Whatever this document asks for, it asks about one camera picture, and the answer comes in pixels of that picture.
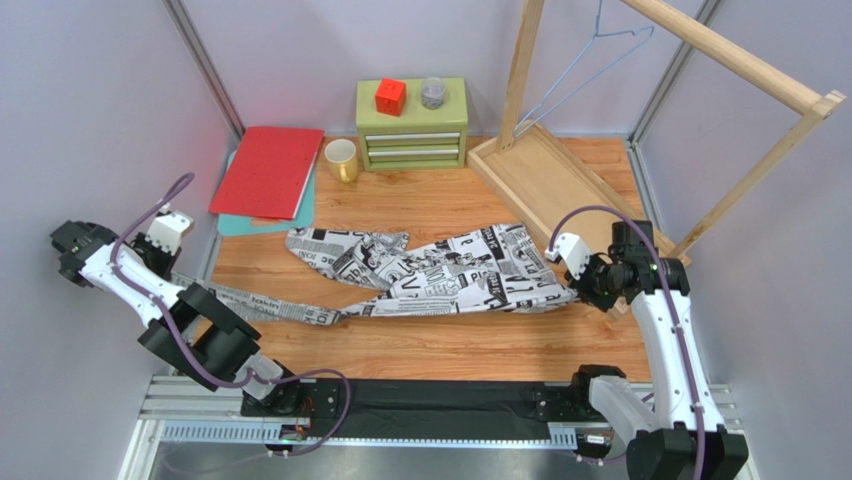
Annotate blue wire hanger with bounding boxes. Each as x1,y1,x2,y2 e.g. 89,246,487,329
513,0,656,138

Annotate green drawer cabinet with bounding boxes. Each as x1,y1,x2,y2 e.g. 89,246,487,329
355,77,468,171

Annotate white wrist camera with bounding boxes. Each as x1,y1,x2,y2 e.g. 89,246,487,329
145,204,194,256
544,233,592,280

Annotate purple cable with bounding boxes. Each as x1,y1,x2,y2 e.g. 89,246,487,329
109,171,353,459
545,204,707,480

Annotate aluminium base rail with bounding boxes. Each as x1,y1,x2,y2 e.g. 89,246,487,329
118,373,760,480

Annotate red cube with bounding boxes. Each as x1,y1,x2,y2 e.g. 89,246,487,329
374,78,407,117

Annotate wooden clothes rack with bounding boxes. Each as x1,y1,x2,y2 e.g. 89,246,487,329
467,1,846,261

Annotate clear glass jar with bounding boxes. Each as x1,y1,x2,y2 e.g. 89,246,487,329
420,76,446,110

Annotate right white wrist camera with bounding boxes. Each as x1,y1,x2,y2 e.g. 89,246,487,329
544,233,592,280

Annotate teal cutting board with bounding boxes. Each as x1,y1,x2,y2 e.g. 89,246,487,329
217,150,315,236

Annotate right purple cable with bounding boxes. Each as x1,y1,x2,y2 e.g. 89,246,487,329
545,204,707,480

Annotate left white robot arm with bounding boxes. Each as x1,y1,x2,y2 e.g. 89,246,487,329
50,221,305,417

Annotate newspaper print trousers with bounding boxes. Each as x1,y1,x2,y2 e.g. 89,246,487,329
205,223,577,326

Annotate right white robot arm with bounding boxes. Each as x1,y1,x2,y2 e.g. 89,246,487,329
548,220,749,479

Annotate red board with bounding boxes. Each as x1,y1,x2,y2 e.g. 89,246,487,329
209,126,324,220

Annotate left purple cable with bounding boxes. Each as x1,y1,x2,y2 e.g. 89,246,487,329
109,171,353,459

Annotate yellow mug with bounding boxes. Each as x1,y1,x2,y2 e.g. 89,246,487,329
323,138,358,184

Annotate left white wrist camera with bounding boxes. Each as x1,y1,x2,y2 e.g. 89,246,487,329
145,204,194,256

